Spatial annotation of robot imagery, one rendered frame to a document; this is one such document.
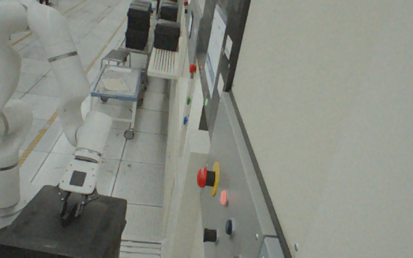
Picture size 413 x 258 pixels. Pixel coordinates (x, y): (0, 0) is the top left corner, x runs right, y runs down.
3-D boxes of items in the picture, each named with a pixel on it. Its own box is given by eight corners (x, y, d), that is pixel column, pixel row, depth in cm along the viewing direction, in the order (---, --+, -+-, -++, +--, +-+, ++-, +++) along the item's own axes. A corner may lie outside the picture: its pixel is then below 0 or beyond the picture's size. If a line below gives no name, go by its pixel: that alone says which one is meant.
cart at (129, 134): (98, 99, 445) (101, 60, 425) (143, 104, 455) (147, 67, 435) (83, 137, 359) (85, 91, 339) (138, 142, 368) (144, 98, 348)
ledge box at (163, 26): (153, 41, 417) (156, 17, 406) (179, 46, 419) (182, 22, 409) (151, 48, 389) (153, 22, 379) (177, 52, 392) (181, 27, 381)
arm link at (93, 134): (68, 148, 121) (85, 147, 115) (80, 111, 125) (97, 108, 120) (90, 157, 127) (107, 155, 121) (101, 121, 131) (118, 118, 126)
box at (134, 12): (127, 23, 511) (130, 3, 500) (149, 27, 515) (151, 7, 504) (124, 28, 484) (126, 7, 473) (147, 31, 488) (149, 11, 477)
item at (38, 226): (44, 206, 132) (44, 175, 126) (127, 221, 132) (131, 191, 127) (-8, 271, 105) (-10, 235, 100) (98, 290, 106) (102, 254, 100)
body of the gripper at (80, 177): (67, 152, 116) (56, 188, 112) (100, 158, 116) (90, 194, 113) (74, 158, 123) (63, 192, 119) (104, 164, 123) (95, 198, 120)
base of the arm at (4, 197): (-34, 198, 150) (-38, 158, 143) (16, 182, 164) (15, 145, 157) (-13, 224, 140) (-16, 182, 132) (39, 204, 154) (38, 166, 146)
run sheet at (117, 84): (99, 78, 378) (99, 77, 377) (122, 79, 389) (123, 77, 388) (106, 90, 354) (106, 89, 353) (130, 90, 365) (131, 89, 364)
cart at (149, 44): (121, 60, 597) (123, 30, 577) (154, 65, 604) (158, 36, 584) (111, 79, 512) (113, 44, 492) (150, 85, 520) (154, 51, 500)
